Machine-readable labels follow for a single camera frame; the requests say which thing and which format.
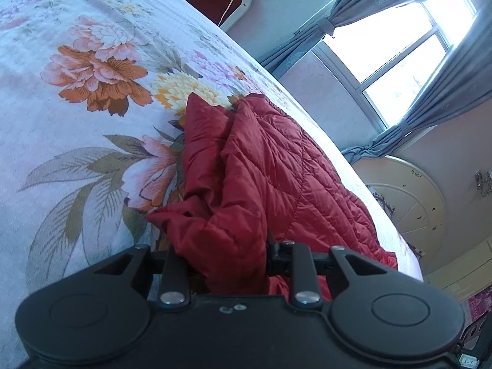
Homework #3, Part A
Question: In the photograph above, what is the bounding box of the white cable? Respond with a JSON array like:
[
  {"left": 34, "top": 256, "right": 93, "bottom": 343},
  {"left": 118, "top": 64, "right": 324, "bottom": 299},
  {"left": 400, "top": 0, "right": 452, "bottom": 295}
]
[{"left": 221, "top": 0, "right": 247, "bottom": 27}]

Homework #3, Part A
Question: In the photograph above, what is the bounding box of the cream round headboard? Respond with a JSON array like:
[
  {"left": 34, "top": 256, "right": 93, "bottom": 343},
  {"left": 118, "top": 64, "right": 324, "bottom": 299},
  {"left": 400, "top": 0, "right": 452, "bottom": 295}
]
[{"left": 351, "top": 155, "right": 448, "bottom": 262}]

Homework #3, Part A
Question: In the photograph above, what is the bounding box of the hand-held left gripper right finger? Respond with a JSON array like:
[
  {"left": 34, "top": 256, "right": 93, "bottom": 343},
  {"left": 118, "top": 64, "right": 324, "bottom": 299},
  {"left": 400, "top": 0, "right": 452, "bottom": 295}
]
[{"left": 266, "top": 234, "right": 389, "bottom": 310}]

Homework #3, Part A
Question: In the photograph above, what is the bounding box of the grey-blue curtain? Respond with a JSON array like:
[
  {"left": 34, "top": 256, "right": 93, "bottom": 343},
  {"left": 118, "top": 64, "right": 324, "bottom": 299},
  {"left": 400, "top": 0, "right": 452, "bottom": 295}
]
[
  {"left": 340, "top": 0, "right": 492, "bottom": 162},
  {"left": 257, "top": 0, "right": 470, "bottom": 75}
]

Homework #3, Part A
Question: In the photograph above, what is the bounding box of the red puffer jacket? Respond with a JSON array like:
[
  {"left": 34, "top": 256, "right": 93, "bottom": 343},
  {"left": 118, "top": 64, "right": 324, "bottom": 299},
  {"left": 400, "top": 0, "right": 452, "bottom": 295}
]
[{"left": 145, "top": 92, "right": 398, "bottom": 301}]

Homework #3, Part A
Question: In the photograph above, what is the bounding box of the crystal wall lamp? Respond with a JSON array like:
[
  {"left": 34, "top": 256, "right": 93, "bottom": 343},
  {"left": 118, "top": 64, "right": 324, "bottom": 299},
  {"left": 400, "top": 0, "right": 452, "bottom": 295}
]
[{"left": 474, "top": 169, "right": 492, "bottom": 196}]

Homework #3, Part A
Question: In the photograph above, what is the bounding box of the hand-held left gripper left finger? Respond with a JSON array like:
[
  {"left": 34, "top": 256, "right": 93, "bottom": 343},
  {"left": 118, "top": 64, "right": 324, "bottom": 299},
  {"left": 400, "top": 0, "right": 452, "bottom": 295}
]
[{"left": 92, "top": 244, "right": 192, "bottom": 309}]

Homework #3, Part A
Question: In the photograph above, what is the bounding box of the bed with floral sheet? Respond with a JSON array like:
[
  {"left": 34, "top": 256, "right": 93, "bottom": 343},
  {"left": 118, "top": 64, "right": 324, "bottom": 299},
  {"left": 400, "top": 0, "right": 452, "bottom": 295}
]
[{"left": 0, "top": 0, "right": 425, "bottom": 354}]

